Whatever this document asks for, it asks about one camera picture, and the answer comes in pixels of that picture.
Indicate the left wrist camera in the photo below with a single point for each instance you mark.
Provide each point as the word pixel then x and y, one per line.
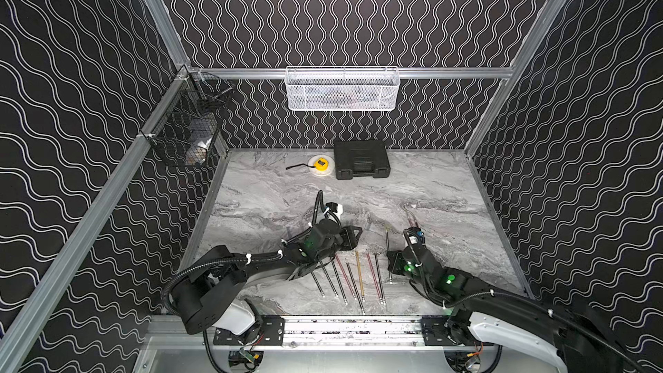
pixel 334 209

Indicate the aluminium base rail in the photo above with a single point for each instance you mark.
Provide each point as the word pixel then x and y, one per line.
pixel 399 333

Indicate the black wire basket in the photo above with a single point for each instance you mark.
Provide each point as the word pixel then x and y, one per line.
pixel 187 131

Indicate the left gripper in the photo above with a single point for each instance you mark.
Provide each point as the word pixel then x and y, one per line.
pixel 341 236

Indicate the yellow white tape measure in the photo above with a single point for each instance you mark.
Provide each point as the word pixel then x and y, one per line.
pixel 319 165

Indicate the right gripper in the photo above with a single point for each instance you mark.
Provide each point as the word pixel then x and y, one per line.
pixel 394 260

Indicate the black plastic tool case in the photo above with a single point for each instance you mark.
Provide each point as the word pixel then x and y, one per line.
pixel 368 158

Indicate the white wire mesh basket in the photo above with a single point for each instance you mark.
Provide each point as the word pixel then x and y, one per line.
pixel 342 89

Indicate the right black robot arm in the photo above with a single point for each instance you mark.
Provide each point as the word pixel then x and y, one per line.
pixel 480 313

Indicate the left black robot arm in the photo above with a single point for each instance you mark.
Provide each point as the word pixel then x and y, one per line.
pixel 204 291

